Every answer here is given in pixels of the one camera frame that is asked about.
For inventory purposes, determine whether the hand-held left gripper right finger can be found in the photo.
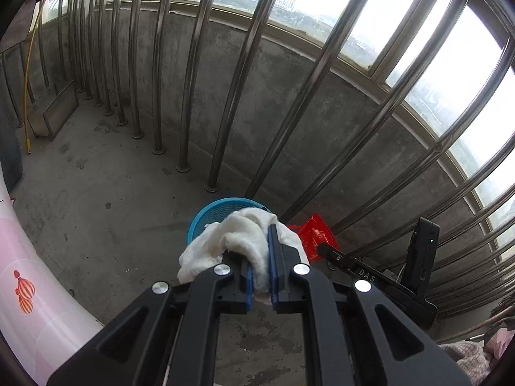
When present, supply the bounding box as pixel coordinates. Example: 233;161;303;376
267;223;471;386

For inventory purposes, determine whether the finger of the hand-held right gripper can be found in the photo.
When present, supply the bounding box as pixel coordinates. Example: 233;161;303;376
317;242;387;286

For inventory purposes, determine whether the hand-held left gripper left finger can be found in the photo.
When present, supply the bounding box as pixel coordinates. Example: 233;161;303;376
47;249;255;386

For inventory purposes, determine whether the small red plastic wrapper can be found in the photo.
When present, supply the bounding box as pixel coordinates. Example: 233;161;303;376
287;212;341;266

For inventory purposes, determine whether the white towel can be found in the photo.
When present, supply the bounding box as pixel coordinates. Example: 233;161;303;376
178;208;310;302

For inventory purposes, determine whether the blue plastic basket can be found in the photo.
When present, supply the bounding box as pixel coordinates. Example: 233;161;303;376
188;197;278;250

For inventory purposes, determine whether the metal balcony railing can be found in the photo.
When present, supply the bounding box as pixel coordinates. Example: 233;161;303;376
0;0;515;322

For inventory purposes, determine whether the pink and grey cloth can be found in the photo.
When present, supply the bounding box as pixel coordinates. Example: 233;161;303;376
438;326;515;386

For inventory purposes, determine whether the pink printed tablecloth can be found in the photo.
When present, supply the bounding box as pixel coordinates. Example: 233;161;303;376
0;161;105;386

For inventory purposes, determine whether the metal dustpan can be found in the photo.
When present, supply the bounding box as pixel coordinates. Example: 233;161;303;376
30;79;80;141

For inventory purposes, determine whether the yellow broom stick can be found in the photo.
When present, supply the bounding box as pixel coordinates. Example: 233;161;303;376
23;6;43;154

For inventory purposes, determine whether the dark grey cabinet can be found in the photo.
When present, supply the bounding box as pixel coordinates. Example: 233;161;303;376
0;121;23;186

